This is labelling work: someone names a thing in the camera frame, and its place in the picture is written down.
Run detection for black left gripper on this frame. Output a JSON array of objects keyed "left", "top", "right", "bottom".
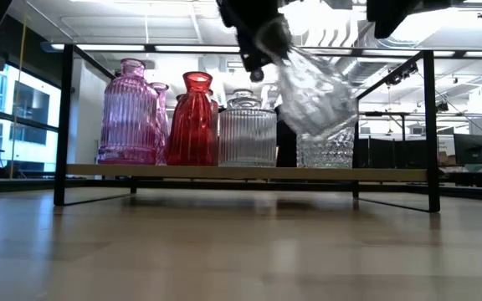
[{"left": 216, "top": 0, "right": 293, "bottom": 71}]

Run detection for large clear hammered vase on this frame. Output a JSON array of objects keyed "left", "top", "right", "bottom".
[{"left": 261, "top": 16, "right": 359, "bottom": 141}]

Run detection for clear ribbed glass jar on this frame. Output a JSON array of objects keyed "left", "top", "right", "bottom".
[{"left": 218, "top": 96, "right": 279, "bottom": 168}]

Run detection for large red pleated vase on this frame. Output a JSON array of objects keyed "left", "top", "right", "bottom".
[{"left": 165, "top": 70, "right": 220, "bottom": 167}]

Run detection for slender pink glass vase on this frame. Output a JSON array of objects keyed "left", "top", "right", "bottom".
[{"left": 148, "top": 81, "right": 172, "bottom": 166}]

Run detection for large pink ribbed vase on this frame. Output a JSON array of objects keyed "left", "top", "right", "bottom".
[{"left": 96, "top": 58, "right": 162, "bottom": 166}]

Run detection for black metal wooden shelf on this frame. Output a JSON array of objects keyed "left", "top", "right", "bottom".
[{"left": 53, "top": 43, "right": 442, "bottom": 213}]

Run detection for silver ventilation ducts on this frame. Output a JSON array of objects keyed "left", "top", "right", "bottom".
[{"left": 290, "top": 0, "right": 418, "bottom": 110}]

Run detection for black overhead light bar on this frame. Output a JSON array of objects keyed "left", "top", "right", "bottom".
[{"left": 39, "top": 40, "right": 482, "bottom": 59}]

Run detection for black computer monitor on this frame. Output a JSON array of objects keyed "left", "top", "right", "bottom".
[{"left": 453, "top": 133, "right": 482, "bottom": 166}]

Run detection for large window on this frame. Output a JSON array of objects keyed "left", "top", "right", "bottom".
[{"left": 0, "top": 62, "right": 62, "bottom": 173}]

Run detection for yellow extension cable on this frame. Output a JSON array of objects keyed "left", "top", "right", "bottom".
[{"left": 8, "top": 10, "right": 31, "bottom": 179}]

